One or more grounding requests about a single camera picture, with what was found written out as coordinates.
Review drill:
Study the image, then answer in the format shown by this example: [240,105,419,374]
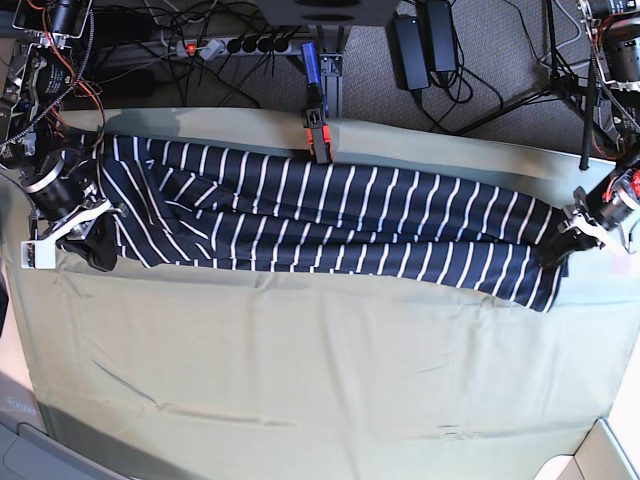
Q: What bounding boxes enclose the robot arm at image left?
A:
[1,1,126,272]

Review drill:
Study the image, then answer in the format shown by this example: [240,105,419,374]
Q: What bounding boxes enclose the grey bin corner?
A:
[1,423,126,480]

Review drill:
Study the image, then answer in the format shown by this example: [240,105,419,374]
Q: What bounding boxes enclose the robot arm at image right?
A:
[538,1,639,268]

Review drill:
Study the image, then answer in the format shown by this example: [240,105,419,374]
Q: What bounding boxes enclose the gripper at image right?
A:
[535,169,639,269]

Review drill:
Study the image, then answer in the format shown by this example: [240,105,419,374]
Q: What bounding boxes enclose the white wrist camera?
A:
[20,240,57,270]

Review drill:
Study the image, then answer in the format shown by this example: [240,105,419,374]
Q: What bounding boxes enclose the black power adapter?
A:
[422,1,457,73]
[386,14,430,91]

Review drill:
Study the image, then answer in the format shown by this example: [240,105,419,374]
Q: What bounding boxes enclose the green table cloth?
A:
[0,107,640,480]

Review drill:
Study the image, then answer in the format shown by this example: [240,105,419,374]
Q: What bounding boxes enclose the orange black centre clamp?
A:
[300,42,332,164]

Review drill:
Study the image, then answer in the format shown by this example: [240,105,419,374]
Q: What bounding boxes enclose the aluminium frame post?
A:
[309,25,351,118]

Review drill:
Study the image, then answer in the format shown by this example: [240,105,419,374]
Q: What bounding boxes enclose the grey power strip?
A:
[169,33,300,61]

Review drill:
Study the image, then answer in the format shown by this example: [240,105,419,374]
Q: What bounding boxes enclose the black power adapter right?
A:
[422,1,457,73]

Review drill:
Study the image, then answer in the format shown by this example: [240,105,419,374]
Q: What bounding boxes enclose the navy white striped T-shirt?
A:
[81,135,567,312]

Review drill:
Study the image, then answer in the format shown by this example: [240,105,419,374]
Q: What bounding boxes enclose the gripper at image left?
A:
[22,164,121,272]

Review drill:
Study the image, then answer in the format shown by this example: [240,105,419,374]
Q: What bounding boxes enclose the black power adapter left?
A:
[386,14,430,91]

